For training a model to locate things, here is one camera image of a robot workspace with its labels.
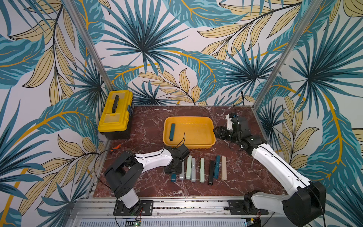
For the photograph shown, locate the light green pruning pliers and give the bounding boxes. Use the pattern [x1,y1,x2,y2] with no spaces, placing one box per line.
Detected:
[186,156,192,180]

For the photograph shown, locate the dark teal pruning pliers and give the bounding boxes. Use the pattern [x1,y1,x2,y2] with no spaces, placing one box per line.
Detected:
[169,123,176,141]

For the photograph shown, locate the beige pruning pliers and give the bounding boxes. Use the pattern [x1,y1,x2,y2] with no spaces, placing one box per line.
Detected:
[221,156,227,181]

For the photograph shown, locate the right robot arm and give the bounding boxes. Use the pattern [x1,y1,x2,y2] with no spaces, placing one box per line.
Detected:
[213,113,326,227]

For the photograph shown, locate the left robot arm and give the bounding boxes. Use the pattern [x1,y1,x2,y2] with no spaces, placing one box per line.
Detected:
[104,144,190,211]

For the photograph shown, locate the light grey pruning pliers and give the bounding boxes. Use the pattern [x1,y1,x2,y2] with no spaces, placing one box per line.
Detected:
[191,158,196,182]

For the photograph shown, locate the mint green pruning pliers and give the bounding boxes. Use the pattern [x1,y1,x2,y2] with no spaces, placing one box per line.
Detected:
[199,158,205,183]

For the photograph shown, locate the yellow plastic storage tray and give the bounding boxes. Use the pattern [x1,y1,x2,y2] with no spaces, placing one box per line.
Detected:
[163,116,216,149]

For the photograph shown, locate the black pruning pliers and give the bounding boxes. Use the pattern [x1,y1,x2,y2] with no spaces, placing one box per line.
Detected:
[208,160,215,185]

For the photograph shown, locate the teal pruning pliers right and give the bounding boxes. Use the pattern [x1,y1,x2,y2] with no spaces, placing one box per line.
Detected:
[214,155,221,179]

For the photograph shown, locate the yellow black toolbox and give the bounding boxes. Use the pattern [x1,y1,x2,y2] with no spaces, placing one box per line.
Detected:
[98,90,134,140]

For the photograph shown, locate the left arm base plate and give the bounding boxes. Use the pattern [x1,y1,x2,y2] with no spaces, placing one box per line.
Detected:
[113,199,154,217]

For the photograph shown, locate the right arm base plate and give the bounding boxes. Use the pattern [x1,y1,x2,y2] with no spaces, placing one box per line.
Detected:
[224,200,268,216]

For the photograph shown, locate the aluminium front rail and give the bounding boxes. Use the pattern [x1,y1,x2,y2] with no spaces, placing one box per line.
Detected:
[66,196,293,227]

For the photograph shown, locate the left aluminium frame post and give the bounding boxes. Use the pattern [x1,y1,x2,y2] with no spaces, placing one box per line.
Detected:
[63,0,113,91]

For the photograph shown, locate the aluminium frame post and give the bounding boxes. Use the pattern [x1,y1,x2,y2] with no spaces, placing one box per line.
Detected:
[252,0,322,112]
[63,0,113,91]

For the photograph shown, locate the right aluminium frame post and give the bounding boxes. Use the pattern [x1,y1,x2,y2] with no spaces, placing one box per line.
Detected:
[252,0,322,112]

